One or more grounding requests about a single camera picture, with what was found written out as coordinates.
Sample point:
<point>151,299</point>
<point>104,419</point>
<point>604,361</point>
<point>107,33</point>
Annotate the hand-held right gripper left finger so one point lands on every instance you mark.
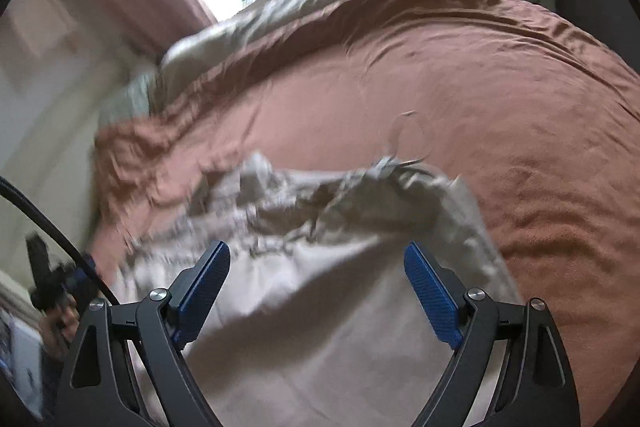
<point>202,292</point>

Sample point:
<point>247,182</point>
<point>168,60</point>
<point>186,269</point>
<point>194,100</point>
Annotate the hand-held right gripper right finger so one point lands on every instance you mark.
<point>432,297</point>

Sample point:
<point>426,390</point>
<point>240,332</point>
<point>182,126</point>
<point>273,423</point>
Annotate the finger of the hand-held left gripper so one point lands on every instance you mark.
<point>80,282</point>

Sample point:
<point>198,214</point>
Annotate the beige jacket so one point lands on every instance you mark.
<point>310,307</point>

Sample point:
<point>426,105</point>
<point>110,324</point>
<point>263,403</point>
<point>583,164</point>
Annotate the person's left hand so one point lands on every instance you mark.
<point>62,324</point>

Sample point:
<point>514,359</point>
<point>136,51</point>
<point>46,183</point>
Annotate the white bedside cabinet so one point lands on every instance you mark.
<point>20,357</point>

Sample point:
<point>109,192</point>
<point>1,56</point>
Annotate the cream padded headboard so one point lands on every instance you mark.
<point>50,132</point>

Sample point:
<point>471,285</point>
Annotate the pale green pillow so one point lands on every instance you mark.
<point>130,102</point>

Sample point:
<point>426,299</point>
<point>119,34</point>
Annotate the brown bed sheet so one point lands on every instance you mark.
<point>475,107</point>

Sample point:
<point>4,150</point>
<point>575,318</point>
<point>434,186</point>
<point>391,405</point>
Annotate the beige duvet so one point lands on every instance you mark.
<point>280,22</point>

